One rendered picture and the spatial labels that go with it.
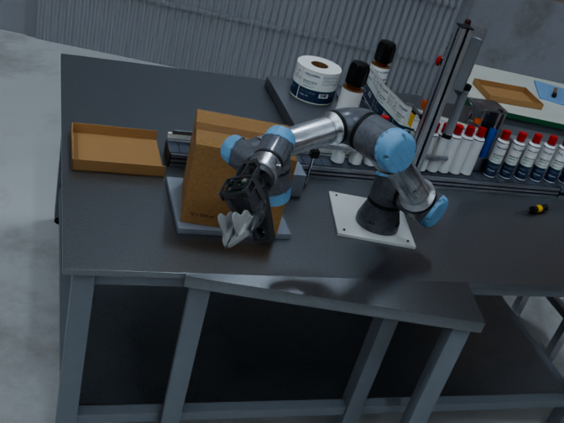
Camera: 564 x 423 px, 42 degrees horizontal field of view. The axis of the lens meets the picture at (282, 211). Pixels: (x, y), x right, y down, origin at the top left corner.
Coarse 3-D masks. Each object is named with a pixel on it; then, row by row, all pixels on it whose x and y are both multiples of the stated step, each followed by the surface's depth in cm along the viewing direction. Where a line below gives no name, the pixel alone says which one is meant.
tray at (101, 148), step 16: (80, 128) 254; (96, 128) 256; (112, 128) 258; (128, 128) 259; (80, 144) 248; (96, 144) 251; (112, 144) 253; (128, 144) 256; (144, 144) 259; (80, 160) 233; (96, 160) 234; (112, 160) 244; (128, 160) 247; (144, 160) 249; (160, 160) 252
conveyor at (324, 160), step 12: (168, 144) 253; (180, 144) 255; (300, 156) 270; (324, 156) 275; (348, 168) 272; (360, 168) 274; (372, 168) 276; (492, 180) 293; (504, 180) 296; (516, 180) 298; (528, 180) 301; (540, 180) 305
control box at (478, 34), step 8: (472, 24) 253; (480, 32) 247; (472, 40) 240; (480, 40) 239; (472, 48) 241; (480, 48) 255; (464, 56) 243; (472, 56) 242; (464, 64) 244; (472, 64) 243; (464, 72) 245; (456, 80) 247; (464, 80) 246; (456, 88) 248
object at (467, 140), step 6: (468, 126) 280; (468, 132) 280; (462, 138) 281; (468, 138) 280; (462, 144) 282; (468, 144) 282; (462, 150) 283; (468, 150) 284; (456, 156) 285; (462, 156) 284; (456, 162) 286; (462, 162) 286; (450, 168) 288; (456, 168) 287; (456, 174) 288
